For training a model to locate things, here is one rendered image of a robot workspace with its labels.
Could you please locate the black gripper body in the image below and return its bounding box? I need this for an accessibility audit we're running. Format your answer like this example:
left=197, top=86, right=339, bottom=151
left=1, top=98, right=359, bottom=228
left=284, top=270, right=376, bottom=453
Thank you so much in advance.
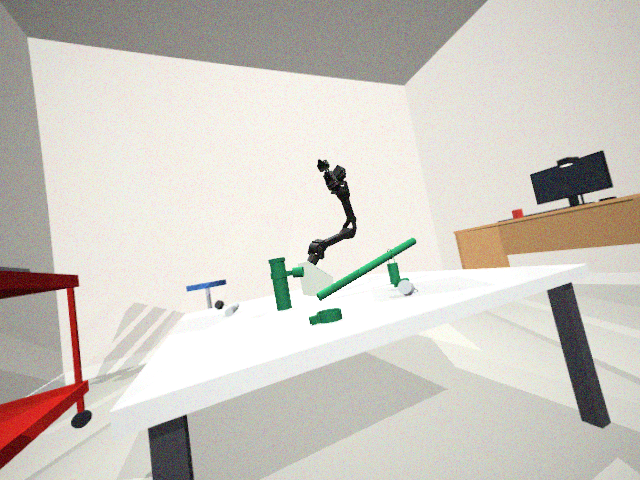
left=319, top=163, right=340, bottom=191

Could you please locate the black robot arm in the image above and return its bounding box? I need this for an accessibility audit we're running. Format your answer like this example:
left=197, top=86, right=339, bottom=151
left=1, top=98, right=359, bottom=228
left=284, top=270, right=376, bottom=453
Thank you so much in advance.
left=307, top=165, right=357, bottom=266

